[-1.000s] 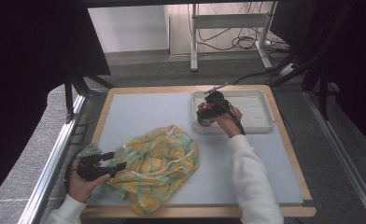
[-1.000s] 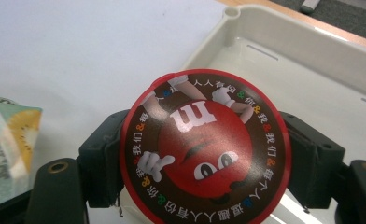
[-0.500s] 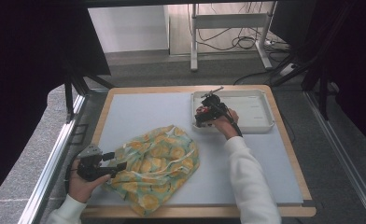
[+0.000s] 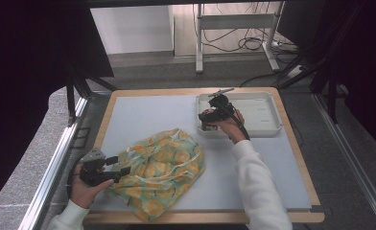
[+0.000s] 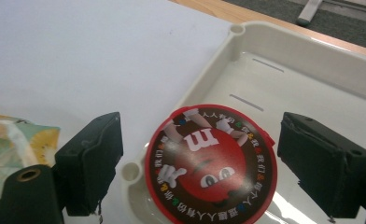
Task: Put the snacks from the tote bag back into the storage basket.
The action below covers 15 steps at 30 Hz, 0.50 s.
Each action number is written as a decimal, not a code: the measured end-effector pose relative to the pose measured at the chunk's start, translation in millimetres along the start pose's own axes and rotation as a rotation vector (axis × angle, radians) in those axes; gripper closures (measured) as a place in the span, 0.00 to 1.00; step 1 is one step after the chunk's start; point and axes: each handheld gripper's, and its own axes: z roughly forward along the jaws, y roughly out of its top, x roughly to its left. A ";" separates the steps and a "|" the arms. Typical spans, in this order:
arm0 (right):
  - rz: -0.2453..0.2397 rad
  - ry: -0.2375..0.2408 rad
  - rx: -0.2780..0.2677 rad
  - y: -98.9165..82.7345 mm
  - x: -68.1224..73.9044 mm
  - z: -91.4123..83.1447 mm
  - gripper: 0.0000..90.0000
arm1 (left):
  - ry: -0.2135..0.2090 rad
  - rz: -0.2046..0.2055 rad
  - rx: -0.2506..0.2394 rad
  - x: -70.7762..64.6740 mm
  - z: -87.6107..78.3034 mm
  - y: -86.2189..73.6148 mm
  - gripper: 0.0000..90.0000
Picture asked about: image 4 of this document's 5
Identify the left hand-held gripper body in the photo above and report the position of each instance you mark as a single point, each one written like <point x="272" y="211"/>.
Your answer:
<point x="93" y="167"/>

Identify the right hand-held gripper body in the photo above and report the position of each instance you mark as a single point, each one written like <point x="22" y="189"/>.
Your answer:
<point x="218" y="110"/>

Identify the white plastic tray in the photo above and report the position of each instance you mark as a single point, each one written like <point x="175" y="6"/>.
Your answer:
<point x="259" y="111"/>

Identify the lemon print fabric bag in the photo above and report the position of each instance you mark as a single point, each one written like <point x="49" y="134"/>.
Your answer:
<point x="163" y="163"/>

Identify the person's right hand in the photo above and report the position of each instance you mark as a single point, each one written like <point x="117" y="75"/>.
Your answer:
<point x="230" y="127"/>

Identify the person's left hand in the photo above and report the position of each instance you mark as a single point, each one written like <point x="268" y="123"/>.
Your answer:
<point x="85" y="191"/>

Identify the pale blue table mat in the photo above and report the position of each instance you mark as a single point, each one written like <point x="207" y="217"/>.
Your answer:
<point x="157" y="111"/>

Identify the black metal stand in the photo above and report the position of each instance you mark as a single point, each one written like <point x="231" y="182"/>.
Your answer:
<point x="77" y="86"/>

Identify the white power strip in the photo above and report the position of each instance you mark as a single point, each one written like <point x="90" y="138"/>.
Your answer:
<point x="283" y="46"/>

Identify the black curtain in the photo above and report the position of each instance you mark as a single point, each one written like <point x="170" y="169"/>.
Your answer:
<point x="352" y="57"/>
<point x="26" y="64"/>

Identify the aluminium rail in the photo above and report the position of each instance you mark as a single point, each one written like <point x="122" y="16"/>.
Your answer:
<point x="355" y="166"/>
<point x="53" y="166"/>

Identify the white metal desk frame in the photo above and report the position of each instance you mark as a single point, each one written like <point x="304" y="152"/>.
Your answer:
<point x="237" y="21"/>

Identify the white wall panel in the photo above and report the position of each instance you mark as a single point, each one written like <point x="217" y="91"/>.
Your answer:
<point x="131" y="28"/>

